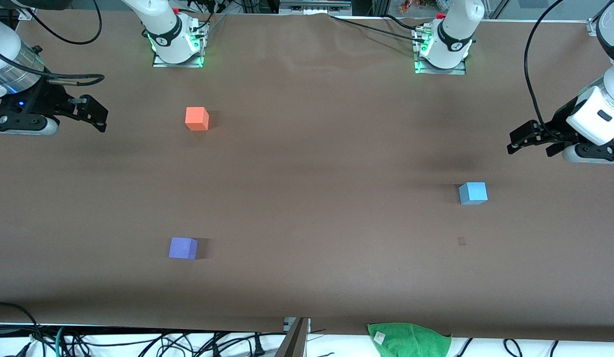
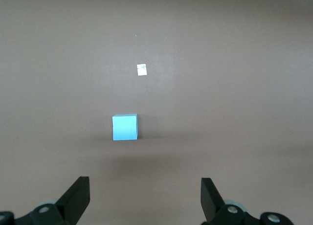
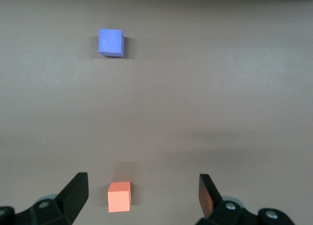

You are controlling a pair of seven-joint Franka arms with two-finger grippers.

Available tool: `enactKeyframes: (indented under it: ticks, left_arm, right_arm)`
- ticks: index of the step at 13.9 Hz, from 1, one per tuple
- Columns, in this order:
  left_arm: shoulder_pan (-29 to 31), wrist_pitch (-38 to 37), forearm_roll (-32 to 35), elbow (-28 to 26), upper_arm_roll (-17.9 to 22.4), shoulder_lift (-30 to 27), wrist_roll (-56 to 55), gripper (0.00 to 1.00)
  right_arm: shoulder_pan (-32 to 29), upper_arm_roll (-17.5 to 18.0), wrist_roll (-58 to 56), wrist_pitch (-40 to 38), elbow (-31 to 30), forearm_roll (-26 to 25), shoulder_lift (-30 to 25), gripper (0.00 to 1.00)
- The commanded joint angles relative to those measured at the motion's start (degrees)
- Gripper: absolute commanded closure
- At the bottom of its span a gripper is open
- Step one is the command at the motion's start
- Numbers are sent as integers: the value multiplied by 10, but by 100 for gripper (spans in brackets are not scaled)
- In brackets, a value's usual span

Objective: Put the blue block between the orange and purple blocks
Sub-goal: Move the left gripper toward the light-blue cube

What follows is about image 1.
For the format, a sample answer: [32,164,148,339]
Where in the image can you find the light blue foam block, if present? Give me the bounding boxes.
[459,182,488,205]

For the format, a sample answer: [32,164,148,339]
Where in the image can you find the orange foam block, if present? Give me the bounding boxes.
[185,107,209,131]

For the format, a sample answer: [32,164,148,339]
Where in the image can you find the purple foam block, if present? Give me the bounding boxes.
[169,237,198,260]

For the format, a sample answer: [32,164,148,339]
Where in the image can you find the brown table cover sheet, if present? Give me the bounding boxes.
[0,10,614,343]

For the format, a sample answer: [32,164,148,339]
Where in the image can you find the green microfibre cloth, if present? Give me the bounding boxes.
[367,322,452,357]

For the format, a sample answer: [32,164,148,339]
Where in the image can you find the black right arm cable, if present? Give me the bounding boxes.
[0,0,106,88]

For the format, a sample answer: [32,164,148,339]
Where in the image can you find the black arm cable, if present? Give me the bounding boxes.
[0,0,106,88]
[524,0,568,142]

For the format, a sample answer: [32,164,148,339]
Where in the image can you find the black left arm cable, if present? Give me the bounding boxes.
[524,0,568,142]

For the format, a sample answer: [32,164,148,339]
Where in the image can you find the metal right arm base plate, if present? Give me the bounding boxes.
[152,20,205,68]

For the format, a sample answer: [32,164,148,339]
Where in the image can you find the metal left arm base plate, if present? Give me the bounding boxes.
[414,25,467,75]

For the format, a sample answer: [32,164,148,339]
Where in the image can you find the black cable across table cover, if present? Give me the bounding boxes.
[329,14,427,45]

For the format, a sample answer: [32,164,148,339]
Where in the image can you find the black looped floor cable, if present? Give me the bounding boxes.
[0,302,44,357]

